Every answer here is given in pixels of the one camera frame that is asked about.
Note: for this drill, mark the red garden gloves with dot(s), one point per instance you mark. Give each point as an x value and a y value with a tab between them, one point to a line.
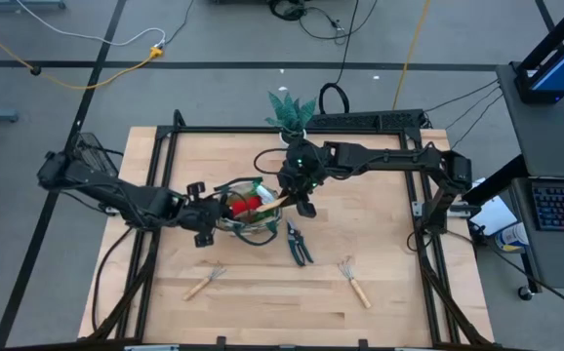
245	207

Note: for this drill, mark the white blue yellow can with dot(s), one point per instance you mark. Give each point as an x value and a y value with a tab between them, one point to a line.
511	236

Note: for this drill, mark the cream canvas bag green trim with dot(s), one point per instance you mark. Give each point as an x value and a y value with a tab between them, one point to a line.
269	220

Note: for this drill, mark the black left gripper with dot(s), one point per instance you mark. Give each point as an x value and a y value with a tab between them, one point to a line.
201	214

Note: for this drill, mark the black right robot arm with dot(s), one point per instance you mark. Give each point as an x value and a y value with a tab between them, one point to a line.
389	157

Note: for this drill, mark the snake plant in white pot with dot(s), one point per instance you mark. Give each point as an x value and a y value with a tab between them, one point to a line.
289	114

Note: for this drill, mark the white paper sheet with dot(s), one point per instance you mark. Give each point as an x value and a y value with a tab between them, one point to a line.
496	217

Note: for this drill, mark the keyboard with blue backlight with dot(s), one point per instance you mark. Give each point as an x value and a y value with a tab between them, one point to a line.
562	207

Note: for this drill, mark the black perforated box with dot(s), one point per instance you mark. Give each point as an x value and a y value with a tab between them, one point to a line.
360	119

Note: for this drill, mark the silver metal bracket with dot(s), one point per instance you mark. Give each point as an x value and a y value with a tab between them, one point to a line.
418	208
108	210

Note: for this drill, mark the grey desk with black frame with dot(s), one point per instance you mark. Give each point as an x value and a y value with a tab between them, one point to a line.
545	136

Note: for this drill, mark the black floor puck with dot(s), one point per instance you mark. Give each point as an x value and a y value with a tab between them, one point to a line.
35	70

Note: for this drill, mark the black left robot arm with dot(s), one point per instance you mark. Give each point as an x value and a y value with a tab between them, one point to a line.
116	192

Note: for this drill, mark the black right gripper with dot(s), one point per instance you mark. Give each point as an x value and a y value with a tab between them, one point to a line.
304	166

